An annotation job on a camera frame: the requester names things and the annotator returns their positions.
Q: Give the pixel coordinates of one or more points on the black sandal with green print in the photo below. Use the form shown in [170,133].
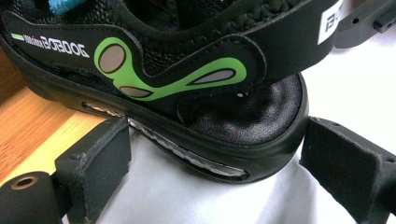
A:
[218,130]

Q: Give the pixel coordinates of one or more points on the three-tier wooden shoe rack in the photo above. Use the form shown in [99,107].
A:
[28,124]

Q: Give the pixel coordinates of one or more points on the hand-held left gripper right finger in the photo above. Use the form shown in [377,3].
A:
[348,168]

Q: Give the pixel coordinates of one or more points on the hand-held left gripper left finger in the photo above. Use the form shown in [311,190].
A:
[96,161]

